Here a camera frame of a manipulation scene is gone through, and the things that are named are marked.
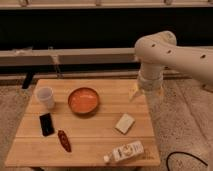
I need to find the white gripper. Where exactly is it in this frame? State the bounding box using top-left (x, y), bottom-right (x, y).
top-left (129, 73), bottom-right (163, 101)

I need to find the white sponge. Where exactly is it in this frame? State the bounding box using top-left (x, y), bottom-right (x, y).
top-left (115, 114), bottom-right (135, 134)

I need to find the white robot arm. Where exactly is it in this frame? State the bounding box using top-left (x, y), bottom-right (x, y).
top-left (129, 31), bottom-right (213, 101)

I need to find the orange ceramic bowl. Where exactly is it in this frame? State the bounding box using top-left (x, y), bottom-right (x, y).
top-left (68, 87), bottom-right (100, 115)

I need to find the wooden table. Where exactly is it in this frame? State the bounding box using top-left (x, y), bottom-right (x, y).
top-left (5, 79), bottom-right (160, 167)

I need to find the white plastic cup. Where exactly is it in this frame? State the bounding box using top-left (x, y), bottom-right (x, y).
top-left (35, 87), bottom-right (55, 109)

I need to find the black rectangular phone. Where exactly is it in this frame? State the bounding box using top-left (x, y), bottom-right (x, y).
top-left (39, 113), bottom-right (54, 136)

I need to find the black cable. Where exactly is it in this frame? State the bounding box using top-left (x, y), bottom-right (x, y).
top-left (165, 151), bottom-right (209, 171)

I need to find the black post foot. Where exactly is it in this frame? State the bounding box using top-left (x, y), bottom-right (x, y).
top-left (22, 72), bottom-right (35, 89)

